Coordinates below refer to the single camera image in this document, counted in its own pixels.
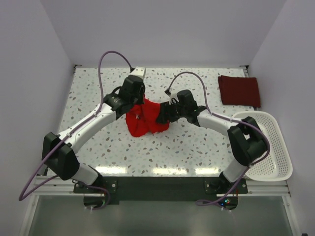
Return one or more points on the folded dark red t shirt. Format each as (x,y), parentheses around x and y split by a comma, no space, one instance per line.
(242,91)

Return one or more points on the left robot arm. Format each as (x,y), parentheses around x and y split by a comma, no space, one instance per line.
(59,151)

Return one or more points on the bright red t shirt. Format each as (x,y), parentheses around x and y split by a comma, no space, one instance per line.
(142,119)

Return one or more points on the white perforated plastic basket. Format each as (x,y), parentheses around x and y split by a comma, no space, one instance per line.
(277,166)

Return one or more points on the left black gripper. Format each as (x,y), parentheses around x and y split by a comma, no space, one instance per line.
(141,101)

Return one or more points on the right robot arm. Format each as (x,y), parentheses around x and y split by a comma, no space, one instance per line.
(248,143)

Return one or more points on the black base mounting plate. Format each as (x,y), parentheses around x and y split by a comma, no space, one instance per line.
(113,190)

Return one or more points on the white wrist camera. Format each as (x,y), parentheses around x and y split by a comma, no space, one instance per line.
(173,100)
(139,72)

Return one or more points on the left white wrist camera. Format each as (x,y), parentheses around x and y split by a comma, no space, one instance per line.
(139,72)

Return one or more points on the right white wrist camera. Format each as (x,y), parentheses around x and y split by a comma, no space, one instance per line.
(173,100)

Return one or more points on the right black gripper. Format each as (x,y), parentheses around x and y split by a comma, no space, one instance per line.
(163,117)

